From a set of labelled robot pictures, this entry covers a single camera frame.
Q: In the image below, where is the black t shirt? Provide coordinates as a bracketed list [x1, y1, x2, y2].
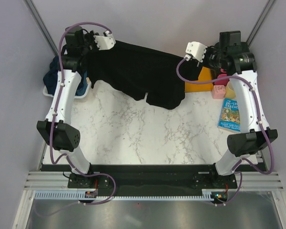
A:
[86, 41, 185, 110]

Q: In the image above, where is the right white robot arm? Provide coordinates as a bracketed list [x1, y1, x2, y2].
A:
[203, 31, 278, 188]

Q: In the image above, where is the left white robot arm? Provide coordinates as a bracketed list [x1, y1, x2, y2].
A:
[37, 23, 95, 187]

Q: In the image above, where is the black pink drawer unit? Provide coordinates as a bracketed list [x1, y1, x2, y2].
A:
[213, 69, 229, 86]

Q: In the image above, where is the orange folder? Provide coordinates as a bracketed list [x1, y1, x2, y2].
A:
[185, 67, 213, 93]

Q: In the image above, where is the pink toy block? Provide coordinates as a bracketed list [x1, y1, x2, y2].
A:
[212, 85, 226, 99]

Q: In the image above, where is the yellow mug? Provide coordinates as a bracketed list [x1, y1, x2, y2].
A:
[225, 82, 235, 99]

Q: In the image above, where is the light blue garment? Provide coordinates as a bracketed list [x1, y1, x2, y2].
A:
[75, 72, 88, 96]

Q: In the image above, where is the navy blue t shirt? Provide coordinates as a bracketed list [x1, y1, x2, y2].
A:
[43, 56, 60, 95]

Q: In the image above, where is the white laundry basket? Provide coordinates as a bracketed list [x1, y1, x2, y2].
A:
[42, 77, 91, 99]

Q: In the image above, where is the blue children's book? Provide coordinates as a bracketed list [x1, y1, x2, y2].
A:
[217, 98, 240, 133]

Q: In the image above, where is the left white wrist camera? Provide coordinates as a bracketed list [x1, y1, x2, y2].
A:
[94, 35, 116, 51]

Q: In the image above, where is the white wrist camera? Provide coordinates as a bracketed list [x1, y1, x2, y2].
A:
[94, 35, 116, 51]
[184, 42, 207, 63]

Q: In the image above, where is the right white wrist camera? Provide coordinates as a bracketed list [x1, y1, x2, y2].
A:
[184, 42, 207, 63]

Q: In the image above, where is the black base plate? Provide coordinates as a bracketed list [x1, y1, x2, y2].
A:
[68, 165, 237, 196]

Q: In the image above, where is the aluminium frame rail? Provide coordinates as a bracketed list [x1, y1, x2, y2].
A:
[25, 172, 284, 191]

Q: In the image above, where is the white slotted cable duct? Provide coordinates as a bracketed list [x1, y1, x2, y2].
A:
[34, 190, 227, 201]

